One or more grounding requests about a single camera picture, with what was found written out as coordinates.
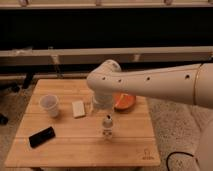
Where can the translucent plastic cup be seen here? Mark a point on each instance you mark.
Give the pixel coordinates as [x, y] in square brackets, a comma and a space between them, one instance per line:
[50, 104]

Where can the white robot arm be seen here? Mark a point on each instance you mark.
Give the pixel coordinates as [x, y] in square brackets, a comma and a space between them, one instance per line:
[187, 84]

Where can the wooden table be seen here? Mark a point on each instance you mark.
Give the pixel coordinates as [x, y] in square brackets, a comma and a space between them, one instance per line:
[79, 142]

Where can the white rectangular sponge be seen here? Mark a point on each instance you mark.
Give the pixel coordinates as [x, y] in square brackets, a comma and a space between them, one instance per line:
[78, 109]

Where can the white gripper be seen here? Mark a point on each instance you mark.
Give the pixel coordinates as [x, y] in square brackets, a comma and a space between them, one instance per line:
[100, 102]

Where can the small clear plastic bottle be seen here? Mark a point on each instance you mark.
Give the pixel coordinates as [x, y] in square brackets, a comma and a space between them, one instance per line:
[107, 125]

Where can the black rectangular phone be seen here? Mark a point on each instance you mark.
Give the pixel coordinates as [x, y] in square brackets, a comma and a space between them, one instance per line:
[41, 137]

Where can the grey shelf rail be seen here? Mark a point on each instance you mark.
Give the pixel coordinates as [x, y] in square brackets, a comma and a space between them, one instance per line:
[122, 55]

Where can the black object at left edge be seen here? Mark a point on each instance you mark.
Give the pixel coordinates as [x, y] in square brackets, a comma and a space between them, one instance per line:
[3, 119]

